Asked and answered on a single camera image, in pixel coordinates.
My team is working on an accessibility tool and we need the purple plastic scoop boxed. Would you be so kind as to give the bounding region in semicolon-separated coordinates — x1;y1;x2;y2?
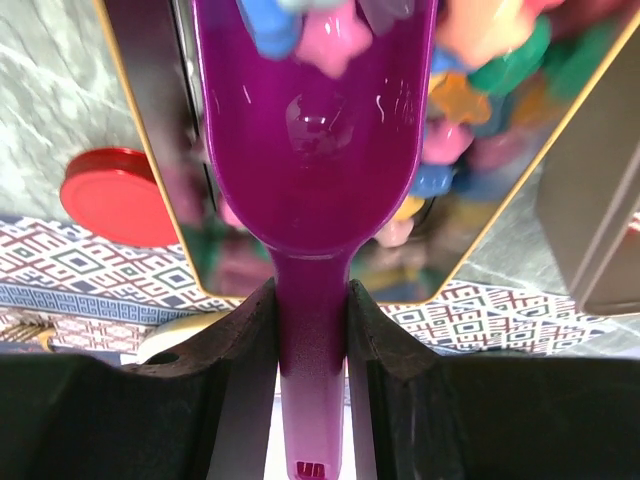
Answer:
193;1;437;479

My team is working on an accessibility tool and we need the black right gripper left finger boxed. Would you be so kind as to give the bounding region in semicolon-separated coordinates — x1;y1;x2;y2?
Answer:
1;283;277;479

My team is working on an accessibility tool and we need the yellow cream plate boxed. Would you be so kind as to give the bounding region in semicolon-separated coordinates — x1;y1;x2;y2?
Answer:
136;311;229;364

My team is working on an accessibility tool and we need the pastel star candy tin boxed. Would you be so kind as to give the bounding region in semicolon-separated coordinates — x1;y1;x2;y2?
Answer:
97;1;639;303

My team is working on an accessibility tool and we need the lollipop tin box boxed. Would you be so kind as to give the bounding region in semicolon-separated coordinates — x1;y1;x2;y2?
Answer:
537;119;639;315

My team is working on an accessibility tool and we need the patterned placemat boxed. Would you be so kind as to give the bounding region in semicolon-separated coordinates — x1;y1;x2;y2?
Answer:
0;212;640;361

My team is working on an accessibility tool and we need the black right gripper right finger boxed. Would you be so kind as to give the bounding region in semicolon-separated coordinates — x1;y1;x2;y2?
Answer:
347;281;639;479

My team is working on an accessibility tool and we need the red jar lid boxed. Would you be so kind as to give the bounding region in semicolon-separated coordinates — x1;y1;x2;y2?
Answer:
59;147;178;248

